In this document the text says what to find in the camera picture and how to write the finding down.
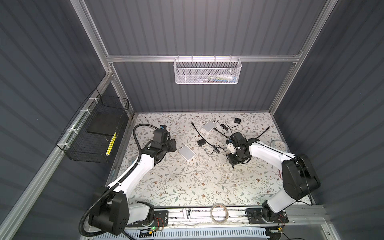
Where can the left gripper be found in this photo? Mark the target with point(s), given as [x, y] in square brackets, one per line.
[172, 143]

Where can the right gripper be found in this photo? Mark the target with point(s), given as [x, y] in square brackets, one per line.
[231, 161]

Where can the white network switch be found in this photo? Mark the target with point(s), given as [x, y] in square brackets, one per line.
[187, 153]
[208, 127]

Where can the black power adapter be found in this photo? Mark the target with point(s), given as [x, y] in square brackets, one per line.
[203, 142]
[226, 127]

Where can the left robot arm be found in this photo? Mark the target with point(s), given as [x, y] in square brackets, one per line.
[110, 211]

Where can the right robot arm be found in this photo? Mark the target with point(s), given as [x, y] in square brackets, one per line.
[298, 174]

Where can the white round timer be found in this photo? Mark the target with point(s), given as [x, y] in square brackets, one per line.
[280, 145]

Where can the clear tape roll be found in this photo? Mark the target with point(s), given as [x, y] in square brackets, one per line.
[219, 214]

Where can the black foam pad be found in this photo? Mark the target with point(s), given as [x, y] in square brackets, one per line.
[104, 124]

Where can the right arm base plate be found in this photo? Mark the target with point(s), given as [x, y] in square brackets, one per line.
[255, 216]

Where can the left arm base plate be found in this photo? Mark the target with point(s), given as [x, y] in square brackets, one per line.
[156, 218]

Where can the white wire mesh basket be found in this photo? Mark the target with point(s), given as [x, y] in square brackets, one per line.
[207, 71]

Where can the black wire basket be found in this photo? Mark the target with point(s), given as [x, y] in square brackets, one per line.
[79, 145]

